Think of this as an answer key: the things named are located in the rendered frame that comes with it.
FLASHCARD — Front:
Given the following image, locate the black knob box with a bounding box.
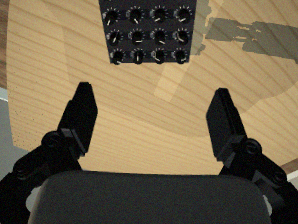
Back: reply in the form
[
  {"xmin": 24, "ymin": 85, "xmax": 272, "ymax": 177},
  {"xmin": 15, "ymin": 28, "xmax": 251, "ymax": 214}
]
[{"xmin": 98, "ymin": 0, "xmax": 197, "ymax": 65}]

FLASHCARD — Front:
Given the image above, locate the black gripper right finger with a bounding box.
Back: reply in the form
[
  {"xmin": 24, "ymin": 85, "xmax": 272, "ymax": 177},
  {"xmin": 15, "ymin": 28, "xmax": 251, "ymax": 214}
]
[{"xmin": 206, "ymin": 88, "xmax": 298, "ymax": 224}]

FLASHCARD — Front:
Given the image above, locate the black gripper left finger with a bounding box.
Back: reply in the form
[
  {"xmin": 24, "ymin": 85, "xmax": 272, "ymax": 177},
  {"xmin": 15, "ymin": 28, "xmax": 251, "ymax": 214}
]
[{"xmin": 0, "ymin": 82, "xmax": 98, "ymax": 224}]

